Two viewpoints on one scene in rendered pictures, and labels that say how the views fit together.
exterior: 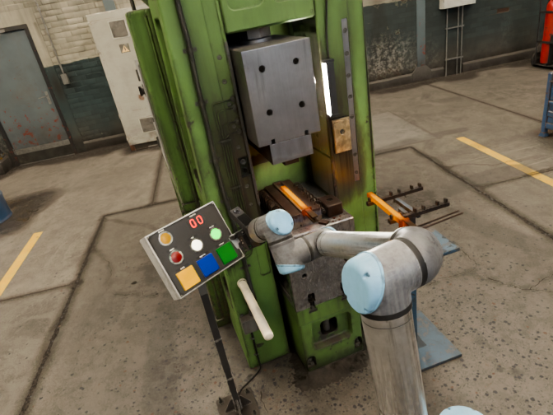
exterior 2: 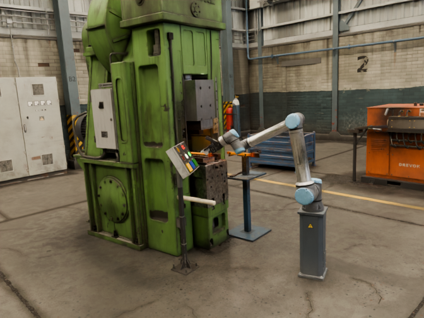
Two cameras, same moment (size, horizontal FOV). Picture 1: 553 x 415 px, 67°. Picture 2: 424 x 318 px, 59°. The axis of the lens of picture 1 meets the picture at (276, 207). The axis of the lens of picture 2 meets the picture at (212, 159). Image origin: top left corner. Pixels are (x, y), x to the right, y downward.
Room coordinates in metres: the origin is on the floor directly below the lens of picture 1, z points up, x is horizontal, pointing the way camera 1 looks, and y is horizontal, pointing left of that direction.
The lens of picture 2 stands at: (-1.25, 2.16, 1.66)
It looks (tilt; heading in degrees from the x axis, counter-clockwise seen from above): 11 degrees down; 323
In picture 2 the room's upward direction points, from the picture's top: 3 degrees counter-clockwise
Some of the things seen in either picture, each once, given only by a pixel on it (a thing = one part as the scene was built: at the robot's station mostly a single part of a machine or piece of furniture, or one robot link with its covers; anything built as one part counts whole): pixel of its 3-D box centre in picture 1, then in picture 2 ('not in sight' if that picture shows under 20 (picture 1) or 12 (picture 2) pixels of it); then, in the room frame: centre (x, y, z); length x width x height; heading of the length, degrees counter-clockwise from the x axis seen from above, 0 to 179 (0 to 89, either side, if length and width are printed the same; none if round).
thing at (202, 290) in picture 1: (216, 334); (182, 214); (1.56, 0.40, 0.54); 0.04 x 0.04 x 1.08; 15
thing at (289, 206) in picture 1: (287, 202); (193, 157); (1.99, -0.06, 0.96); 0.42 x 0.20 x 0.09; 15
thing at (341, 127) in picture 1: (341, 135); (215, 125); (2.00, -0.38, 1.27); 0.09 x 0.02 x 0.17; 105
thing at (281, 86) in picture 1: (276, 85); (192, 100); (2.00, -0.10, 1.56); 0.42 x 0.39 x 0.40; 15
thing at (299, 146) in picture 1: (276, 138); (191, 123); (1.99, -0.06, 1.32); 0.42 x 0.20 x 0.10; 15
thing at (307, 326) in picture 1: (312, 304); (199, 219); (2.01, -0.11, 0.23); 0.55 x 0.37 x 0.47; 15
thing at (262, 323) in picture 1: (254, 308); (196, 200); (1.61, 0.19, 0.62); 0.44 x 0.05 x 0.05; 15
